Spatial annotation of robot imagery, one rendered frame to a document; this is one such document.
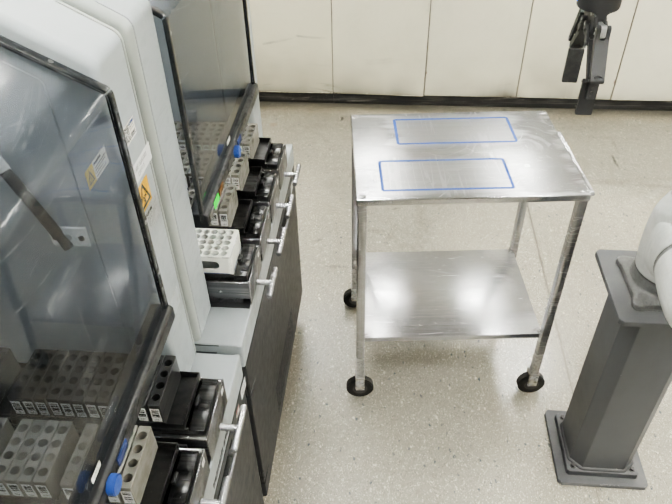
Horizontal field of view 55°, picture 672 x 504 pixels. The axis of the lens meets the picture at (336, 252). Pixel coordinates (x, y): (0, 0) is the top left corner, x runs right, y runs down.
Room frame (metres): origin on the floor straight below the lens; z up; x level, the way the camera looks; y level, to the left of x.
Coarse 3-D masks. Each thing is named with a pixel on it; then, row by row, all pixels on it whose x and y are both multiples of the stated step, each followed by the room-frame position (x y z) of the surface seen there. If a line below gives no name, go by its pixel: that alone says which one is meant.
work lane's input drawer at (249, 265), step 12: (252, 252) 1.15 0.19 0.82; (240, 264) 1.11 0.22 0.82; (252, 264) 1.13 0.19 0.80; (216, 276) 1.08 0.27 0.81; (228, 276) 1.08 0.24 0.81; (240, 276) 1.07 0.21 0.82; (252, 276) 1.10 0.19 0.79; (276, 276) 1.15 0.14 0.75; (216, 288) 1.07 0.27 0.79; (228, 288) 1.07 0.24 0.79; (240, 288) 1.06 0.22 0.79; (252, 288) 1.08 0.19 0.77; (252, 300) 1.07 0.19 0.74
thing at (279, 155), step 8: (272, 144) 1.64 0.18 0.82; (280, 144) 1.63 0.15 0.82; (272, 152) 1.58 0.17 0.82; (280, 152) 1.59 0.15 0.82; (272, 160) 1.55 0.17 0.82; (280, 160) 1.57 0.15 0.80; (264, 168) 1.53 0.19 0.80; (272, 168) 1.53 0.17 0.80; (280, 168) 1.54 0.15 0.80; (296, 168) 1.60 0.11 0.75; (280, 176) 1.53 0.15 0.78; (288, 176) 1.58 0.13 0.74; (296, 176) 1.56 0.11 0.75; (280, 184) 1.52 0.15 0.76; (296, 184) 1.53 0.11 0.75
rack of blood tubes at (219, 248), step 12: (204, 228) 1.19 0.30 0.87; (204, 240) 1.15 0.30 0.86; (216, 240) 1.14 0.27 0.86; (228, 240) 1.14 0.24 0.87; (204, 252) 1.10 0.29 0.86; (216, 252) 1.10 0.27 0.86; (228, 252) 1.10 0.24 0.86; (240, 252) 1.16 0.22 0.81; (204, 264) 1.13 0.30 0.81; (216, 264) 1.12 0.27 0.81; (228, 264) 1.08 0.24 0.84
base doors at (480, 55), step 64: (256, 0) 3.45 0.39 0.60; (320, 0) 3.42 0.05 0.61; (384, 0) 3.38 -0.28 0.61; (448, 0) 3.35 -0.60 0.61; (512, 0) 3.32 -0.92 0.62; (576, 0) 3.29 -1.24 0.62; (640, 0) 3.26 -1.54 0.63; (256, 64) 3.45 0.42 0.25; (320, 64) 3.42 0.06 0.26; (384, 64) 3.37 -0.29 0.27; (448, 64) 3.35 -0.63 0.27; (512, 64) 3.32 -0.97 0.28; (640, 64) 3.25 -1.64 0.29
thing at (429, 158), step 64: (384, 128) 1.71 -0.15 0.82; (448, 128) 1.70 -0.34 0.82; (512, 128) 1.69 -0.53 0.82; (384, 192) 1.38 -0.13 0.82; (448, 192) 1.37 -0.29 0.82; (512, 192) 1.37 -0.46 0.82; (576, 192) 1.36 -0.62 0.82; (384, 256) 1.75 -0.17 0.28; (448, 256) 1.74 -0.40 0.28; (512, 256) 1.74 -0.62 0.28; (384, 320) 1.44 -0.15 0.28; (448, 320) 1.43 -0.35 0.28; (512, 320) 1.43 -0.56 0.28
